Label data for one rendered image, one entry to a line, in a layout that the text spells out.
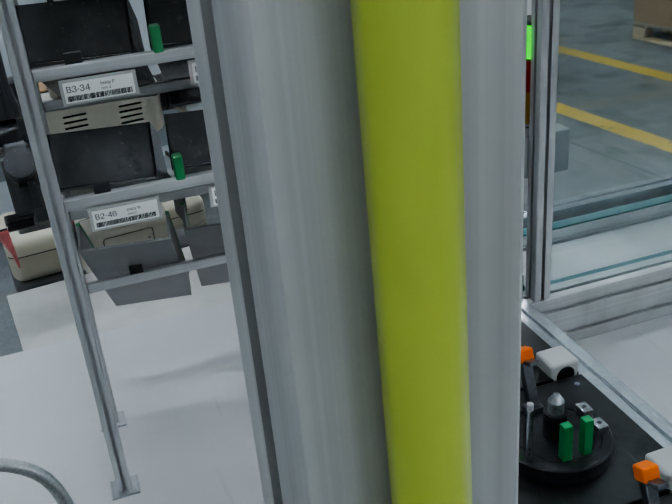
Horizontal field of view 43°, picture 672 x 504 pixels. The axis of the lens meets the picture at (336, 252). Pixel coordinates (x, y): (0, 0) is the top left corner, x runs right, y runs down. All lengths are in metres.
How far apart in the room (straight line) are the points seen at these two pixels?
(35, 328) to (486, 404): 1.64
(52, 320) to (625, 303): 1.09
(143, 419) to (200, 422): 0.10
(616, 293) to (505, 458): 1.38
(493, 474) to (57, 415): 1.35
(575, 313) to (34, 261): 1.43
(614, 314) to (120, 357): 0.89
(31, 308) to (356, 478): 1.71
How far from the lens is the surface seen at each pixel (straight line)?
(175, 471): 1.31
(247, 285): 0.16
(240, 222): 0.15
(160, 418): 1.42
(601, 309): 1.53
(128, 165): 1.12
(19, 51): 1.02
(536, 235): 1.39
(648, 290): 1.58
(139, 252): 1.26
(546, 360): 1.25
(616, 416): 1.19
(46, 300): 1.87
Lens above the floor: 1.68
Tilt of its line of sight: 26 degrees down
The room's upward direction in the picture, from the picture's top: 5 degrees counter-clockwise
